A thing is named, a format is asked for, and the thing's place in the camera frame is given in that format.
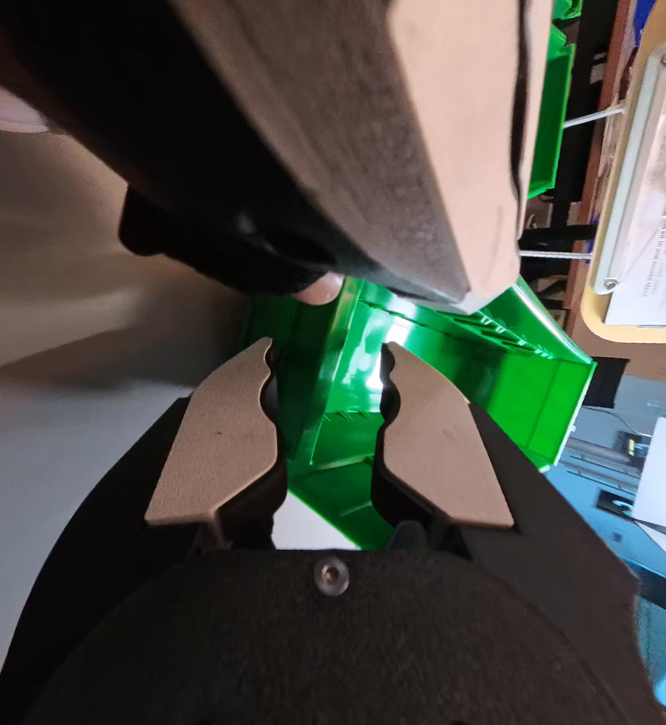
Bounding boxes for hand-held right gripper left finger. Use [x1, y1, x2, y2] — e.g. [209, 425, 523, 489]
[143, 337, 287, 528]

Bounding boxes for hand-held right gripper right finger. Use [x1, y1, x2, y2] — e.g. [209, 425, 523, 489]
[372, 341, 515, 530]

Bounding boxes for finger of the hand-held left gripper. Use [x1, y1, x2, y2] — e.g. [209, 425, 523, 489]
[169, 0, 522, 316]
[513, 0, 556, 245]

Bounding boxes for green plastic bin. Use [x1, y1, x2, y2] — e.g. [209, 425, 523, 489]
[241, 276, 597, 551]
[528, 0, 583, 200]

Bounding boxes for light grey desk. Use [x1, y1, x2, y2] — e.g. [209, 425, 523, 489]
[0, 122, 362, 714]

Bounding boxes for person's left hand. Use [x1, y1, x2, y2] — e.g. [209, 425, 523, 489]
[119, 187, 346, 307]

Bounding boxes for long wooden table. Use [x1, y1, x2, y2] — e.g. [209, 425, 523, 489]
[565, 0, 634, 309]

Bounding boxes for white display stand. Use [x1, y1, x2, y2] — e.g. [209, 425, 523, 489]
[519, 42, 666, 296]

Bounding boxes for wooden clipboard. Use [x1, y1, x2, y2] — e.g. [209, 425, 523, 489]
[579, 0, 666, 345]

